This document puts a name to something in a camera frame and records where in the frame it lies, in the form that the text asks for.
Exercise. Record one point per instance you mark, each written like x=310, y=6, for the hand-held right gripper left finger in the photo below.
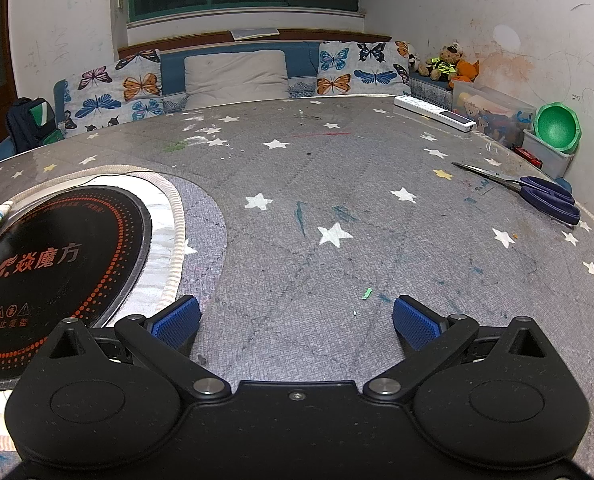
x=177, y=322

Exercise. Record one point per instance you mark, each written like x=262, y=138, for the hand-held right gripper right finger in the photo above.
x=416, y=322

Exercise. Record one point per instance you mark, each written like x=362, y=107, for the round black induction cooktop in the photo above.
x=62, y=250

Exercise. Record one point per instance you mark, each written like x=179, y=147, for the gray star print mat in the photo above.
x=357, y=195

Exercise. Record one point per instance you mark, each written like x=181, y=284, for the red toy train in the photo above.
x=527, y=155

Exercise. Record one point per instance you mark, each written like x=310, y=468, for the white remote control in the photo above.
x=434, y=111

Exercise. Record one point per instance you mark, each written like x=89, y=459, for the white plastic bin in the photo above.
x=552, y=157

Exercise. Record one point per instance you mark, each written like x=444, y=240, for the clear plastic toy box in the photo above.
x=492, y=110

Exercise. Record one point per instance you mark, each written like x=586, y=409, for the butterfly print cushion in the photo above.
x=359, y=67
x=117, y=90

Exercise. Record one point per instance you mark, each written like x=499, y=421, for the green plastic bowl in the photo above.
x=557, y=127

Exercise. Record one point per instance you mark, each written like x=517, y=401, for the dark blue backpack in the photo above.
x=29, y=122

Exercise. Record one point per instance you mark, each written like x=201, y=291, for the beige pillow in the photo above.
x=234, y=80

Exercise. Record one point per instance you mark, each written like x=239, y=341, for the orange plush toy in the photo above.
x=466, y=71

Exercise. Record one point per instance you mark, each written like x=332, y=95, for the brown teddy bear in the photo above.
x=444, y=62

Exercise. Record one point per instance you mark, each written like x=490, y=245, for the black white plush toy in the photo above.
x=413, y=57

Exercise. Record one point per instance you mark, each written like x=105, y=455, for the blue sofa bench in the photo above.
x=302, y=62

